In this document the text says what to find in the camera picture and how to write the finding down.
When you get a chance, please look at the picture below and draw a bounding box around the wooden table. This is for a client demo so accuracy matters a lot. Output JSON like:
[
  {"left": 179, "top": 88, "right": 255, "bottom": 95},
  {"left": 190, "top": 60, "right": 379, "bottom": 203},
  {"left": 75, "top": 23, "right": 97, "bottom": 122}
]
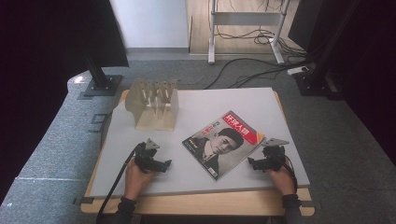
[{"left": 79, "top": 88, "right": 316, "bottom": 217}]

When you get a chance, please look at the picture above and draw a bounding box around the white power strip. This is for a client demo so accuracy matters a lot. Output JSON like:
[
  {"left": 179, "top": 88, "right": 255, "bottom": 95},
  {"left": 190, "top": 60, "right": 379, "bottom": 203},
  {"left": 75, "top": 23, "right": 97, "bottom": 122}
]
[{"left": 286, "top": 65, "right": 310, "bottom": 77}]

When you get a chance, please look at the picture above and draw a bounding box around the long black floor cable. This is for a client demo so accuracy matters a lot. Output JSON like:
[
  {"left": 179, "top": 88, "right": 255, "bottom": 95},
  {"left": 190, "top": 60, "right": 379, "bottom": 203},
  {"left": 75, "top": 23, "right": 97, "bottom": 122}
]
[{"left": 203, "top": 57, "right": 312, "bottom": 91}]

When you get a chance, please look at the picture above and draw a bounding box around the dark curtain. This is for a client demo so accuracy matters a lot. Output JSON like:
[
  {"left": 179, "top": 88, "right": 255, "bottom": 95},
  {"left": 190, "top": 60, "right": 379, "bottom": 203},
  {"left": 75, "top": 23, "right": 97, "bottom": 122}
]
[
  {"left": 323, "top": 0, "right": 396, "bottom": 166},
  {"left": 0, "top": 0, "right": 94, "bottom": 203}
]

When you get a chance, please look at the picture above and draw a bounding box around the black panel on stand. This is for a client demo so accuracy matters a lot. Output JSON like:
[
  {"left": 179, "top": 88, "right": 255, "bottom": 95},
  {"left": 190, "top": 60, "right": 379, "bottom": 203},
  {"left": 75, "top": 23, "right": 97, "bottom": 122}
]
[{"left": 76, "top": 0, "right": 130, "bottom": 69}]

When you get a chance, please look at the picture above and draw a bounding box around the white metal desk frame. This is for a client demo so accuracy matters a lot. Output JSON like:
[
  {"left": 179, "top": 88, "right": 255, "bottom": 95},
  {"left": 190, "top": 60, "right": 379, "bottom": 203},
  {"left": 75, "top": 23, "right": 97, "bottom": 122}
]
[{"left": 207, "top": 0, "right": 292, "bottom": 65}]

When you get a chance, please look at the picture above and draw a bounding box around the grey table mat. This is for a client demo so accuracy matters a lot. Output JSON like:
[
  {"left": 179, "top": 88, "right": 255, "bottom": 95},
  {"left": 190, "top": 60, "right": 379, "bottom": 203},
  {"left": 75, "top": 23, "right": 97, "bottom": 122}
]
[{"left": 89, "top": 87, "right": 311, "bottom": 199}]

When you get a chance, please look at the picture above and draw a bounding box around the wooden slotted file rack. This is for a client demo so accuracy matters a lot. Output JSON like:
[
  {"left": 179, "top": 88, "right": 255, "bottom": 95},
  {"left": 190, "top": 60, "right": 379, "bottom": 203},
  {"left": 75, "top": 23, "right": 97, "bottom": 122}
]
[{"left": 124, "top": 77, "right": 180, "bottom": 133}]

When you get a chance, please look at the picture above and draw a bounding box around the black table corner clamp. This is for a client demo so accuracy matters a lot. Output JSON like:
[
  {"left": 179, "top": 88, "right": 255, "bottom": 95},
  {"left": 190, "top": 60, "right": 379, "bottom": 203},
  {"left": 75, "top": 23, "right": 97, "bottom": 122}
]
[
  {"left": 73, "top": 196, "right": 95, "bottom": 206},
  {"left": 300, "top": 200, "right": 322, "bottom": 210}
]

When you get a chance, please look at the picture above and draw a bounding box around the person's left hand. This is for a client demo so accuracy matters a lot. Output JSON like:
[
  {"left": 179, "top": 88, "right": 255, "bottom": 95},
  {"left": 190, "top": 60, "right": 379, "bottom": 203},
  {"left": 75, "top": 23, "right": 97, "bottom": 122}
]
[{"left": 123, "top": 160, "right": 157, "bottom": 202}]

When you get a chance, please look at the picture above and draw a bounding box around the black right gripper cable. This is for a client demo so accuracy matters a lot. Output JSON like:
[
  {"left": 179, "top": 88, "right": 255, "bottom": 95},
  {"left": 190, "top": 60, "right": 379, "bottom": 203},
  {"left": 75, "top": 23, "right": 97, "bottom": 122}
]
[{"left": 283, "top": 156, "right": 299, "bottom": 194}]

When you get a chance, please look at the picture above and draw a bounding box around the magazine with portrait cover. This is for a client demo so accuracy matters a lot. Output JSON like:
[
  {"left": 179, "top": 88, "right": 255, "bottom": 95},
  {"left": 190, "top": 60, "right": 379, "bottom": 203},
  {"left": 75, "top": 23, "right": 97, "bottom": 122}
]
[{"left": 181, "top": 109, "right": 266, "bottom": 182}]

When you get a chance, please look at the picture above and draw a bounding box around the bundle of black floor cables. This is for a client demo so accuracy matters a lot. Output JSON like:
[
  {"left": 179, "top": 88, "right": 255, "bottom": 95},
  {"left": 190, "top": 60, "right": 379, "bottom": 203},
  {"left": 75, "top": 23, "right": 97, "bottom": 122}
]
[{"left": 214, "top": 24, "right": 314, "bottom": 63}]

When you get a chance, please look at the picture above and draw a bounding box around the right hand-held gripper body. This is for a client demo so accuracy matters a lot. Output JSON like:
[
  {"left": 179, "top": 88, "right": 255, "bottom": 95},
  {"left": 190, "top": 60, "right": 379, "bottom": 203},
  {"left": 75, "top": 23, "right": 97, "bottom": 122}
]
[{"left": 261, "top": 137, "right": 290, "bottom": 173}]

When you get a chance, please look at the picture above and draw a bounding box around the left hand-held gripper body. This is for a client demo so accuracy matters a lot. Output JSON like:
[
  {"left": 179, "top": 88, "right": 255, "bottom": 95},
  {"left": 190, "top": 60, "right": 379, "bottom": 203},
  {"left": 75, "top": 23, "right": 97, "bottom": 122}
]
[{"left": 134, "top": 138, "right": 161, "bottom": 175}]

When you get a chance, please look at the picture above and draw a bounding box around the black stand with base plate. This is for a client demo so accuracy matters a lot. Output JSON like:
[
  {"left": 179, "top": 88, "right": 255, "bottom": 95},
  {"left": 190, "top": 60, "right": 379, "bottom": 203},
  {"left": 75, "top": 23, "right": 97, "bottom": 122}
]
[
  {"left": 291, "top": 0, "right": 362, "bottom": 98},
  {"left": 82, "top": 54, "right": 124, "bottom": 98}
]

